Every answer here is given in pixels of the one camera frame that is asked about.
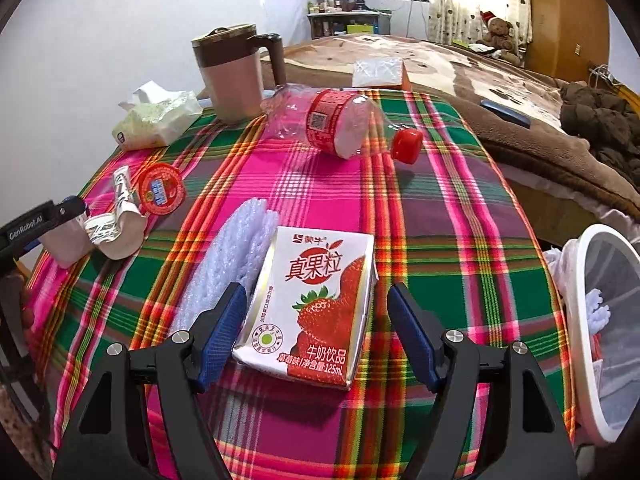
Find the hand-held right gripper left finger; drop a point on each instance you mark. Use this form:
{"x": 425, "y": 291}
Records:
{"x": 225, "y": 330}

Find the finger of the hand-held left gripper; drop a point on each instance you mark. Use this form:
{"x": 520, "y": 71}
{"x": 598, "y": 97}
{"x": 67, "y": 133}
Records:
{"x": 70, "y": 206}

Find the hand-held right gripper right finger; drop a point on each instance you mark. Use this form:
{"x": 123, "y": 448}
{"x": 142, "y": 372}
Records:
{"x": 412, "y": 330}

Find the printed wrapper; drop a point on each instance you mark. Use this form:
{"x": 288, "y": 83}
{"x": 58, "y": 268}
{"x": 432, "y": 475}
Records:
{"x": 117, "y": 232}

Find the white foam net sleeve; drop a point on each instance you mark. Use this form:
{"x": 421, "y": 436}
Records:
{"x": 597, "y": 310}
{"x": 235, "y": 250}

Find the strawberry milk carton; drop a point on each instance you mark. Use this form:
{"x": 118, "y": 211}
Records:
{"x": 310, "y": 305}

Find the white rimmed mesh trash bin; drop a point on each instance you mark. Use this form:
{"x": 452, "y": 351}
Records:
{"x": 605, "y": 280}

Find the person's left hand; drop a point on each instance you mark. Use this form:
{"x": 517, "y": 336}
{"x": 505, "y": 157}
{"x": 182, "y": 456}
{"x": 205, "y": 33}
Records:
{"x": 26, "y": 305}

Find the small red jelly cup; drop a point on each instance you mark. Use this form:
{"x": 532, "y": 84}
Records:
{"x": 161, "y": 187}

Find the soft tissue pack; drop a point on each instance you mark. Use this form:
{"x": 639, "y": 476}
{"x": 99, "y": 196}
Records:
{"x": 155, "y": 120}

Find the white plastic bag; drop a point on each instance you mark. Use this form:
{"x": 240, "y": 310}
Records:
{"x": 560, "y": 267}

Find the plaid tablecloth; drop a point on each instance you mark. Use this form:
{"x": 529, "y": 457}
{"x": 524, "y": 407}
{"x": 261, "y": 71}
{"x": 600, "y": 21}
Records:
{"x": 320, "y": 195}

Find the pink mug with brown lid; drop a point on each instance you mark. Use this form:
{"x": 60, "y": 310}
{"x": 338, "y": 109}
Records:
{"x": 230, "y": 77}

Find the crushed clear plastic bottle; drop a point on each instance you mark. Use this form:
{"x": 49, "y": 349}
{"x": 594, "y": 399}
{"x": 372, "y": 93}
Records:
{"x": 330, "y": 120}

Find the dark blue phone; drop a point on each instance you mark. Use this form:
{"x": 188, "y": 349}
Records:
{"x": 505, "y": 114}

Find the clear wrapped tissue packet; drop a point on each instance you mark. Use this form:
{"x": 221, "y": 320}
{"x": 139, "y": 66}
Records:
{"x": 377, "y": 72}

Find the brown fleece garment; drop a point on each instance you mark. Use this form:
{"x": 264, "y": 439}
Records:
{"x": 605, "y": 120}

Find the brown teddy bear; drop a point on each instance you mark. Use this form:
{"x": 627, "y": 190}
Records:
{"x": 499, "y": 35}

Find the cluttered small desk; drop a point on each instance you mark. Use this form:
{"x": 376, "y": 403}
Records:
{"x": 345, "y": 22}

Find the patterned curtain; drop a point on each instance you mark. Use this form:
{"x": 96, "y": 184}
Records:
{"x": 475, "y": 0}

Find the wooden wardrobe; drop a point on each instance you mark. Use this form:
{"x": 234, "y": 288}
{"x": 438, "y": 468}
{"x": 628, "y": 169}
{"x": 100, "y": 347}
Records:
{"x": 565, "y": 15}

